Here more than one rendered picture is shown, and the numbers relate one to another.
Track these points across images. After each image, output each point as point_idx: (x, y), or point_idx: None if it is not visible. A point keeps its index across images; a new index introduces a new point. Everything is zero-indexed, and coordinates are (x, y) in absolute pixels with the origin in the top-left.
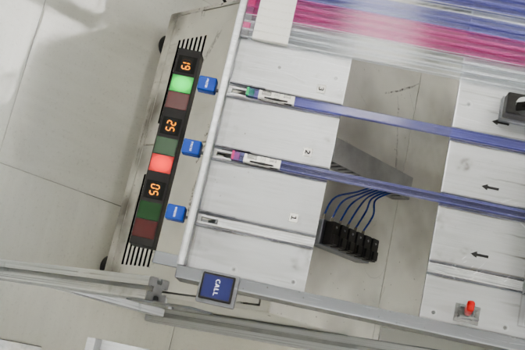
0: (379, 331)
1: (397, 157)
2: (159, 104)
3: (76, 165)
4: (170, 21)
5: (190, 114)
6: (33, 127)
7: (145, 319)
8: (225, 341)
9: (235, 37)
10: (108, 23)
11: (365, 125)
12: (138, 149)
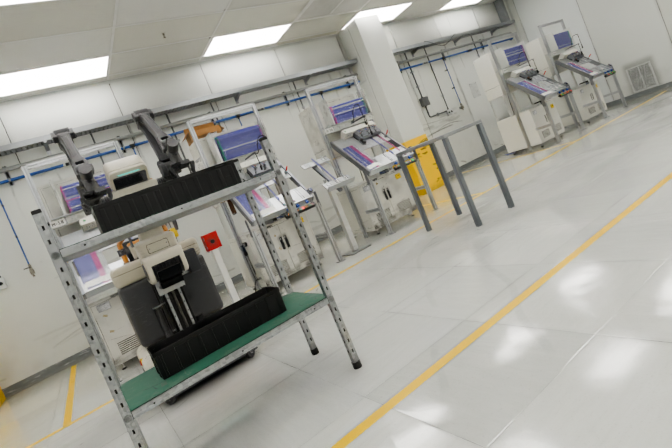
0: None
1: None
2: (286, 271)
3: (310, 273)
4: (269, 285)
5: (284, 258)
6: (312, 275)
7: (320, 261)
8: None
9: (279, 209)
10: (281, 289)
11: None
12: (297, 270)
